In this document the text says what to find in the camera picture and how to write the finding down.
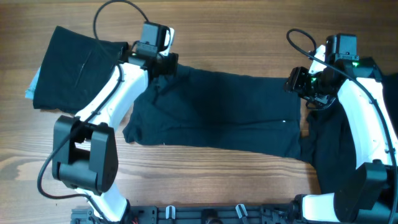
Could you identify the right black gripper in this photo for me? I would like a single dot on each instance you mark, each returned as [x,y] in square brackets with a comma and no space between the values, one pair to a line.
[296,82]

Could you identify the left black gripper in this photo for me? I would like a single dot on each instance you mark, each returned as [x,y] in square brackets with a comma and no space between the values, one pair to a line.
[169,66]

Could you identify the dark green t-shirt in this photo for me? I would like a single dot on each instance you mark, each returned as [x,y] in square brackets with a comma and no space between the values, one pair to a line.
[200,108]

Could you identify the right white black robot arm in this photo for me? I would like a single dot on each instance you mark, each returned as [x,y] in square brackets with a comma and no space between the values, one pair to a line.
[337,73]

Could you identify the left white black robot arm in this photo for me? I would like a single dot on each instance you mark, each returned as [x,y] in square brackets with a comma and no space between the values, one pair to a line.
[84,154]

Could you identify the pile of dark clothes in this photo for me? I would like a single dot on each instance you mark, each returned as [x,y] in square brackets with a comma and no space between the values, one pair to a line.
[329,147]

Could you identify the folded dark green garment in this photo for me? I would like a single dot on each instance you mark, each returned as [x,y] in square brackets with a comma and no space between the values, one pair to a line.
[74,70]

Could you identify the white folded cloth underneath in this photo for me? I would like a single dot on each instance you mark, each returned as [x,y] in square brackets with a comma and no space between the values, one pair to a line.
[29,93]

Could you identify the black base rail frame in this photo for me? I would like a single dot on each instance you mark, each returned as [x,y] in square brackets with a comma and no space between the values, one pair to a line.
[260,214]

